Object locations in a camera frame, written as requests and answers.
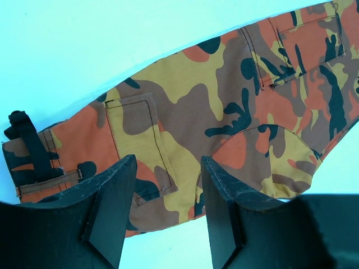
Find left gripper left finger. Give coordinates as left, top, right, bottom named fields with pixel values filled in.
left=1, top=155, right=137, bottom=268

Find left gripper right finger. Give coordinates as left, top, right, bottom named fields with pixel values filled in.
left=201, top=156, right=358, bottom=269

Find orange camouflage trousers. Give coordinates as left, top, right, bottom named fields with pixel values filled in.
left=2, top=1, right=358, bottom=237

